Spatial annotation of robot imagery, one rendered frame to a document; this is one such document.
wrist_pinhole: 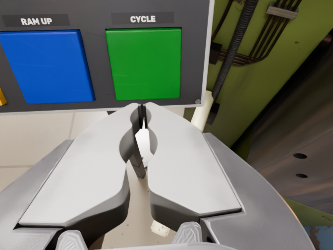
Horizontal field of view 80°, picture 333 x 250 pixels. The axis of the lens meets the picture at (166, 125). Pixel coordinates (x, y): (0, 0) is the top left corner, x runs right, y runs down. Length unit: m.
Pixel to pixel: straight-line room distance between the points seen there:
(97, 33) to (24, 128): 1.38
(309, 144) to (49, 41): 0.45
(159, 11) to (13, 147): 1.42
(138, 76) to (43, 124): 1.33
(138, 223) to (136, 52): 1.04
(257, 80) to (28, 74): 0.53
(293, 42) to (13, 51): 0.50
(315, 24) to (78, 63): 0.44
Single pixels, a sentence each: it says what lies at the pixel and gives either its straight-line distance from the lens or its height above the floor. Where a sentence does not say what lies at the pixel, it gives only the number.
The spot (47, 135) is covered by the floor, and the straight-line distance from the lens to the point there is 1.47.
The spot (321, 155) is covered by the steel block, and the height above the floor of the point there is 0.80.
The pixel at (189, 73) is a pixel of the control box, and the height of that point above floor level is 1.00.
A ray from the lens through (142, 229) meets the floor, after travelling 1.18.
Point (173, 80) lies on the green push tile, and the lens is 0.23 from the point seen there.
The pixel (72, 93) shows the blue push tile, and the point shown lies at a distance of 0.25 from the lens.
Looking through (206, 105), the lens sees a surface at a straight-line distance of 0.65.
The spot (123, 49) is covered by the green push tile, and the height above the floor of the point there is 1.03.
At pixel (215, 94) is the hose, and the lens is 0.66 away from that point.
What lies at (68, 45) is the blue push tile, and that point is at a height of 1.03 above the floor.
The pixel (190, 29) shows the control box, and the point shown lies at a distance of 0.22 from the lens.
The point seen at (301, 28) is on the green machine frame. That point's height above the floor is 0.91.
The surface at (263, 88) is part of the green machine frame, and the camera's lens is 0.65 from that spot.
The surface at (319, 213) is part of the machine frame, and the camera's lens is 0.90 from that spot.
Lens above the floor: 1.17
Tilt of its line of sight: 63 degrees down
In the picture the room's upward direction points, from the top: 3 degrees clockwise
